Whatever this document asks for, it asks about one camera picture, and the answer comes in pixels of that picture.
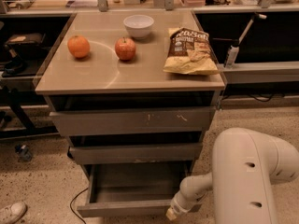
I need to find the black floor cable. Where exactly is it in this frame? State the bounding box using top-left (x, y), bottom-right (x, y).
top-left (69, 187), bottom-right (90, 224)

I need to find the grey drawer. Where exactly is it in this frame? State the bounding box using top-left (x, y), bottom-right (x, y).
top-left (70, 132), bottom-right (202, 164)
top-left (50, 105), bottom-right (215, 136)
top-left (78, 161), bottom-right (191, 217)

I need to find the yellow brown chip bag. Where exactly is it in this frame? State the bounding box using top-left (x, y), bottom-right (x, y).
top-left (164, 27), bottom-right (219, 76)

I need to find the red apple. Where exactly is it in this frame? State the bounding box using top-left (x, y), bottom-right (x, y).
top-left (115, 37), bottom-right (136, 61)

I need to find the orange fruit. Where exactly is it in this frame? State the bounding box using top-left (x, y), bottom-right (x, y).
top-left (67, 35), bottom-right (90, 59)

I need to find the small dark floor object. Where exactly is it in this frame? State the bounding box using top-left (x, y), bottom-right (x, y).
top-left (15, 145), bottom-right (32, 161)

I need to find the white bowl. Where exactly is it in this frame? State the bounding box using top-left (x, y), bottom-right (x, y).
top-left (123, 15), bottom-right (154, 39)

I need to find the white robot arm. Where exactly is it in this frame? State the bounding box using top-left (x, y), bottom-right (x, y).
top-left (166, 128), bottom-right (299, 224)

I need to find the white bottle with nozzle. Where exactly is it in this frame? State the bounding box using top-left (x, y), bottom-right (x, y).
top-left (223, 13), bottom-right (267, 68)

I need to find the white shoe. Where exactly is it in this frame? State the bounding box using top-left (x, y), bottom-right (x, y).
top-left (0, 202), bottom-right (27, 224)

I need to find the grey middle drawer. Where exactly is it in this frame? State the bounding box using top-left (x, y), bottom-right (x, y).
top-left (70, 132), bottom-right (202, 164)

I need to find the black stand left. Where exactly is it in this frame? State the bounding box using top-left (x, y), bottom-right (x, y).
top-left (4, 33), bottom-right (48, 75)

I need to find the grey top drawer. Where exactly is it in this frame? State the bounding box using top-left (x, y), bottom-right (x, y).
top-left (50, 105), bottom-right (215, 136)

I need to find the grey bottom drawer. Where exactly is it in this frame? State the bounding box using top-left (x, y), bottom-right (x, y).
top-left (78, 161), bottom-right (191, 217)

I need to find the grey drawer cabinet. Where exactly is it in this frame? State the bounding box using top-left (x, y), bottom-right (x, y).
top-left (35, 10), bottom-right (226, 218)

